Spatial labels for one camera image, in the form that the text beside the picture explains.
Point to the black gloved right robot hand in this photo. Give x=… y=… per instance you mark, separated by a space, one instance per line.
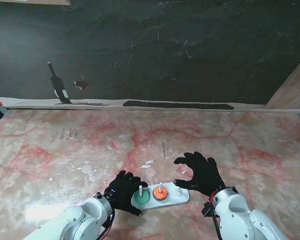
x=204 y=177

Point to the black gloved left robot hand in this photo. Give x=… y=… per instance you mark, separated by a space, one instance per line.
x=122 y=192

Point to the white Hanoi tower base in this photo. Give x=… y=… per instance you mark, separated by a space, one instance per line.
x=179 y=198

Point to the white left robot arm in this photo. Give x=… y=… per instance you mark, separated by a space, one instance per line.
x=79 y=222

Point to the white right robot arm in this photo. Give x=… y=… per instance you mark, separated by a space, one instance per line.
x=237 y=215

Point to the leaning wooden plank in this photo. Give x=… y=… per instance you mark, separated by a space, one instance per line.
x=292 y=87

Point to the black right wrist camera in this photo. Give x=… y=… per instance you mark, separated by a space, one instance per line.
x=206 y=209

